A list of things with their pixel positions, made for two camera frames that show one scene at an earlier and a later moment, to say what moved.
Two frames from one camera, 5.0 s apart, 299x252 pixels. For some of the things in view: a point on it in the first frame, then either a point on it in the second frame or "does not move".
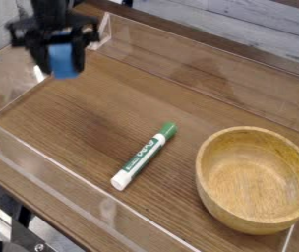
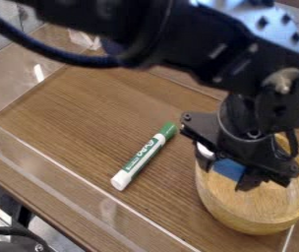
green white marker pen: x=123 y=179 does not move
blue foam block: x=63 y=60 to x=230 y=167
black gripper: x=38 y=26 to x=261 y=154
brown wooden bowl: x=256 y=175 does not move
